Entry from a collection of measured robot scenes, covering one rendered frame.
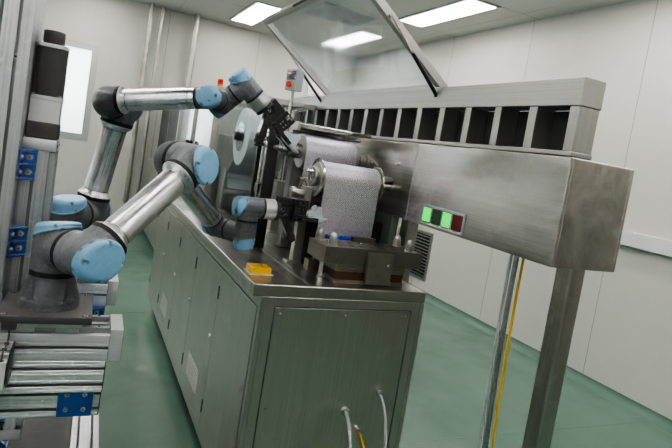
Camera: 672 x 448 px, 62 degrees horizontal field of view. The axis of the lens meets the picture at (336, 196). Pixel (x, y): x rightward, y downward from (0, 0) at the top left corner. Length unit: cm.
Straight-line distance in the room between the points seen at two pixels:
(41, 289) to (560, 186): 140
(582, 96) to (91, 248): 132
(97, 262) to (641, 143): 371
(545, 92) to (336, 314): 97
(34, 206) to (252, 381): 86
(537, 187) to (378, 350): 83
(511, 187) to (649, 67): 290
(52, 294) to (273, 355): 71
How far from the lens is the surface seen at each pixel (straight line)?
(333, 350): 199
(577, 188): 162
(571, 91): 165
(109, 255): 153
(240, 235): 200
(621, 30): 478
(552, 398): 188
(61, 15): 757
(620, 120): 456
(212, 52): 769
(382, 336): 207
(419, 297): 209
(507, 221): 173
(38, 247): 165
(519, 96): 179
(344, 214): 215
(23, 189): 186
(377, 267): 201
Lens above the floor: 134
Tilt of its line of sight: 4 degrees down
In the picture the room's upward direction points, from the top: 9 degrees clockwise
